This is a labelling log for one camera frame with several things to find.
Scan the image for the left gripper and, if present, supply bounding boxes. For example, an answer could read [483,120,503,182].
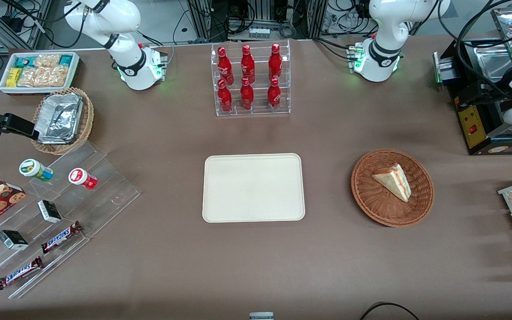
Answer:
[454,81,504,108]

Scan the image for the red lid snack cup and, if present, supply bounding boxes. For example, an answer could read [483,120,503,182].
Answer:
[68,168,98,190]

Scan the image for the black food warmer cabinet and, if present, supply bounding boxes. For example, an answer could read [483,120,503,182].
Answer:
[433,7,512,156]

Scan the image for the red cola bottle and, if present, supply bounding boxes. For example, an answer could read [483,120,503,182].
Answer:
[217,80,233,113]
[240,77,255,111]
[268,43,283,81]
[217,47,235,85]
[267,77,282,112]
[240,44,256,84]

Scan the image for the aluminium frame rail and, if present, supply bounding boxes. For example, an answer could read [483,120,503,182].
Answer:
[0,0,53,53]

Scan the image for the large clear cracker bag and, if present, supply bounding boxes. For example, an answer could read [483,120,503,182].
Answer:
[17,65,69,88]

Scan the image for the Snickers chocolate bar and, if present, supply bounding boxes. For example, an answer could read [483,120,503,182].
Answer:
[0,256,44,291]
[41,221,84,254]

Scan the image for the steel warmer pan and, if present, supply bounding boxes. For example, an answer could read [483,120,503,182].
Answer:
[473,44,512,83]

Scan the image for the black table cable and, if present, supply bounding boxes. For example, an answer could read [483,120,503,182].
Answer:
[359,302,421,320]

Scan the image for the yellow snack packet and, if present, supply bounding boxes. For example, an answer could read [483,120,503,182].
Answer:
[6,68,24,88]

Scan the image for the clear acrylic stepped stand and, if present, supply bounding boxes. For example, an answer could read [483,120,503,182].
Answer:
[0,141,141,300]

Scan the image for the cream plastic tray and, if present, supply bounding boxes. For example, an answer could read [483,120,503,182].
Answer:
[202,153,306,223]

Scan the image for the clear acrylic bottle rack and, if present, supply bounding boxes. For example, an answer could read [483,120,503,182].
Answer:
[210,40,292,117]

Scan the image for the silver foil packet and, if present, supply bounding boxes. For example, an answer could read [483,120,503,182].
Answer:
[40,93,84,109]
[34,103,81,144]

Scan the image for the small clear cracker bag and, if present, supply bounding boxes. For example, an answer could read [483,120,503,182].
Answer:
[34,54,61,68]

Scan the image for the light wicker basket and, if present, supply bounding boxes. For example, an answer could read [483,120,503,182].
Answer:
[31,87,95,156]

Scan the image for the triangular sandwich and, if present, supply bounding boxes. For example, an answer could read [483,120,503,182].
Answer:
[372,164,412,203]

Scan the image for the brown wicker basket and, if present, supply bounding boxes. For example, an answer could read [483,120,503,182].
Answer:
[351,148,435,228]

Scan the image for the white rectangular snack bin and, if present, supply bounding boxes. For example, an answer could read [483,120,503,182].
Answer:
[0,52,80,96]

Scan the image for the small black white box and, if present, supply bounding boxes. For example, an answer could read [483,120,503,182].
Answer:
[0,230,29,251]
[37,200,63,224]

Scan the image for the green lid snack cup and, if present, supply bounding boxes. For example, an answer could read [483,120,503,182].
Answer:
[19,159,54,183]

